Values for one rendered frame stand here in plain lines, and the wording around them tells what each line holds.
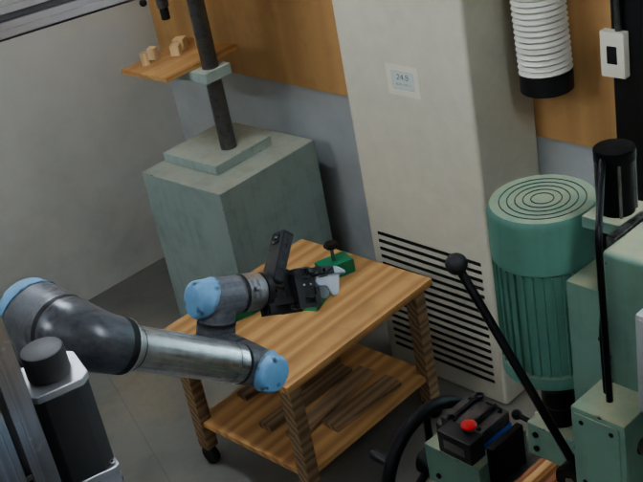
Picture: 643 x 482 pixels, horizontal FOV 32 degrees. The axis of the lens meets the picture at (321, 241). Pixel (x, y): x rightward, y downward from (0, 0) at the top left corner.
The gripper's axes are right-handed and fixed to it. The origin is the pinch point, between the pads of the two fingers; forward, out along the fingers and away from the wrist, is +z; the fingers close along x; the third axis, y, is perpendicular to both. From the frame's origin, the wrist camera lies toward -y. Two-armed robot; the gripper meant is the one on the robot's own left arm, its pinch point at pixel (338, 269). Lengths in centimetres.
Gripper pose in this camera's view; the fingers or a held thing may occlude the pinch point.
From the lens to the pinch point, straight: 231.3
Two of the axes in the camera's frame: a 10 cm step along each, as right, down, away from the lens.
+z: 8.0, -0.9, 5.9
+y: 2.1, 9.7, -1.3
